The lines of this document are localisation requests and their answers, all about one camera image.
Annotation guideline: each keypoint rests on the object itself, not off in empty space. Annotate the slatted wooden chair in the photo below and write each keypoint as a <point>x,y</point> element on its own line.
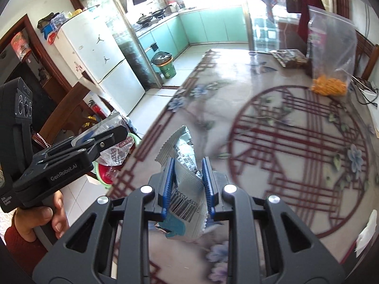
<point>367,53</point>

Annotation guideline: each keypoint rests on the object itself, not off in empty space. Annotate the black wok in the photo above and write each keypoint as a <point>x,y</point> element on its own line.
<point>145,20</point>

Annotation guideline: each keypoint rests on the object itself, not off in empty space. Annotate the dark snack packet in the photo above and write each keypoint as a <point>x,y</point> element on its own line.
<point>290,57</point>

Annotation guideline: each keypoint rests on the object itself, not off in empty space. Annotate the dark green cloth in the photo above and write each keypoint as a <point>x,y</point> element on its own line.
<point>46,20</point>

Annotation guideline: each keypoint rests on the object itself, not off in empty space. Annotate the dark red garment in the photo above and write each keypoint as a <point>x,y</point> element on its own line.
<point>305,20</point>

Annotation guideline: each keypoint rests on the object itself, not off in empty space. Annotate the yellow item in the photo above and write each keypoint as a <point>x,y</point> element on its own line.
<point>75,11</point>

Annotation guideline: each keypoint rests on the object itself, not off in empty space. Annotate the glass sliding door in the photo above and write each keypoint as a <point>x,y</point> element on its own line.
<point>263,32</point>

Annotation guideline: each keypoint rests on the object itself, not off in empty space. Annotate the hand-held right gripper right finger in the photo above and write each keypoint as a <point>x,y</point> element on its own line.
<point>207,183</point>

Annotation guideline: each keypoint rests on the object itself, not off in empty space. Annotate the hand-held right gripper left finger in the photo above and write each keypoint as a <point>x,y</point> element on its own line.
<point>168,180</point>

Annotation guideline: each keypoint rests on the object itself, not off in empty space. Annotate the carved dark wooden chair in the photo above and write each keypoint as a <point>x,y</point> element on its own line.
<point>63,115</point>

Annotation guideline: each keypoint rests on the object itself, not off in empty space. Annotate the person's left hand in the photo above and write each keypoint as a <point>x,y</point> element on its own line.
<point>29,220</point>

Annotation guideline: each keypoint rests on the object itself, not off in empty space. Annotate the clear plastic wrapper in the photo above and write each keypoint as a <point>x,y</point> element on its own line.
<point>117,151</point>

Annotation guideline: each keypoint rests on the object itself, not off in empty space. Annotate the red fire extinguisher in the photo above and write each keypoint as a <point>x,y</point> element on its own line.
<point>97,109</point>

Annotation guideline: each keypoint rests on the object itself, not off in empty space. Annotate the green trash can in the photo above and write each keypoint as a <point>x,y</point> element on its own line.
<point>165,66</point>

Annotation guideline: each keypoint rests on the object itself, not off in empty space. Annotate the floral printed tablecloth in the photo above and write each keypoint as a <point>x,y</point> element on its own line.
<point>266,130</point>

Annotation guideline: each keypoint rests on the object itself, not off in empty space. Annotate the white refrigerator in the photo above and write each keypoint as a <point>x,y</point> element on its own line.
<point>97,53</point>

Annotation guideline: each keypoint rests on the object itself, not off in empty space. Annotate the black frying pan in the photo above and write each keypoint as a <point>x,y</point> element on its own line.
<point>158,12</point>

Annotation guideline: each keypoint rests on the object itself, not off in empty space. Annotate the red basin with green rim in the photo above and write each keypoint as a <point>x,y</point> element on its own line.
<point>109,174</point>

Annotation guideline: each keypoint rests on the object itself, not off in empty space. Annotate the black handbag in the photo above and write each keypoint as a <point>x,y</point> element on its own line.
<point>293,0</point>

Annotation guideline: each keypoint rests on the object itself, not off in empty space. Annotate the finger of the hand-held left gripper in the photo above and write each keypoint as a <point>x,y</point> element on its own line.
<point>102,145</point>
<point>109,133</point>

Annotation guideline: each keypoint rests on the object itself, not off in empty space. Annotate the teal kitchen base cabinets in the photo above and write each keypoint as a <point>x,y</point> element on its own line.
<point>207,26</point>

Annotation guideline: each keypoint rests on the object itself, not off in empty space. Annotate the red box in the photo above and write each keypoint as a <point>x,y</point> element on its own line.
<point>51,38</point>

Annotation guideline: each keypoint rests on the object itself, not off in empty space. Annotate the silver foil snack wrapper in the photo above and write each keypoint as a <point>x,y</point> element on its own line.
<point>183,159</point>

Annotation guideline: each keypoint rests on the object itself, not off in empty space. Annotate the person's left forearm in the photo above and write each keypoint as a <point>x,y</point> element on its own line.
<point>23,248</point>

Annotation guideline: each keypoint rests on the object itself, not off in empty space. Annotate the blue storage boxes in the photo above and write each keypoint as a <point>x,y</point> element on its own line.
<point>54,26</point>

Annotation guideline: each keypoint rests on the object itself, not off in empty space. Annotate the white paper tissue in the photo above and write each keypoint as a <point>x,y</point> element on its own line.
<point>365,236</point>

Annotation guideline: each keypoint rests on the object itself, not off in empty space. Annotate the red wall hanging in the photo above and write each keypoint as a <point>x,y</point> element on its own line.
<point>20,46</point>

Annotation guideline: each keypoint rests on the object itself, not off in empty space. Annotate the clear zip bag orange snacks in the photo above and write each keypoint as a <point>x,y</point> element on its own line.
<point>331,65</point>

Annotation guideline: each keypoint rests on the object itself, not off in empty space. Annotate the dark bottle with pink label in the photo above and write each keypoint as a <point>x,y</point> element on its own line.
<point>309,59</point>

